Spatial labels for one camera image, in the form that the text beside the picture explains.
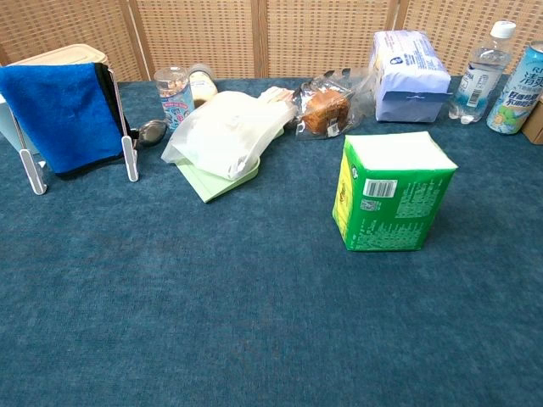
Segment bread in clear wrapper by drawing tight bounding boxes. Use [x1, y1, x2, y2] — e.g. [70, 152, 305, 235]
[294, 68, 372, 140]

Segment metal spoon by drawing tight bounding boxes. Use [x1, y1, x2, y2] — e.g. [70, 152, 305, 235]
[129, 120, 169, 148]

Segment white plastic bag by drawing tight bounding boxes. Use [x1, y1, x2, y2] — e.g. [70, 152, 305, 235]
[160, 86, 299, 181]

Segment blue towel with black trim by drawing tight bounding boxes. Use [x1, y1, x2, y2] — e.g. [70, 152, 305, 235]
[0, 62, 125, 178]

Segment bamboo folding screen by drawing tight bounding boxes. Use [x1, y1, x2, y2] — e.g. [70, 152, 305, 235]
[0, 0, 543, 83]

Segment brown cardboard box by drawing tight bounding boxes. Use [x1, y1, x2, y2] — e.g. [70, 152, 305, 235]
[521, 94, 543, 146]

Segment beige lidded container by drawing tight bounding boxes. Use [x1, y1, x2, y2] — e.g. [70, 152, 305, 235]
[7, 43, 109, 71]

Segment light green tray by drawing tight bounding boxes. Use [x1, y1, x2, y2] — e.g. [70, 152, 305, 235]
[175, 125, 286, 204]

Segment white folding rack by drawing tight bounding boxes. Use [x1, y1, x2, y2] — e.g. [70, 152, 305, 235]
[0, 63, 140, 196]

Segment clear snack jar blue label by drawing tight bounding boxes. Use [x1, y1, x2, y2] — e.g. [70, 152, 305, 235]
[153, 66, 196, 131]

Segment pale blue tissue pack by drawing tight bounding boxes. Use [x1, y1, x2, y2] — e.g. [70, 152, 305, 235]
[367, 30, 454, 124]

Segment clear water bottle white cap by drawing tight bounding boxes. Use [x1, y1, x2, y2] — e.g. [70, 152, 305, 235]
[448, 20, 518, 125]

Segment teal drink can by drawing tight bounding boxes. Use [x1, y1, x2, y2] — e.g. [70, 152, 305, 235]
[486, 42, 543, 136]

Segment green tissue pack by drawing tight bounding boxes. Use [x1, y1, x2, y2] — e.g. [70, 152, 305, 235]
[332, 131, 459, 253]

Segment small glass jar cream contents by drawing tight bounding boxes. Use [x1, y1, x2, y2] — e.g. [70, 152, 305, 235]
[187, 64, 219, 109]

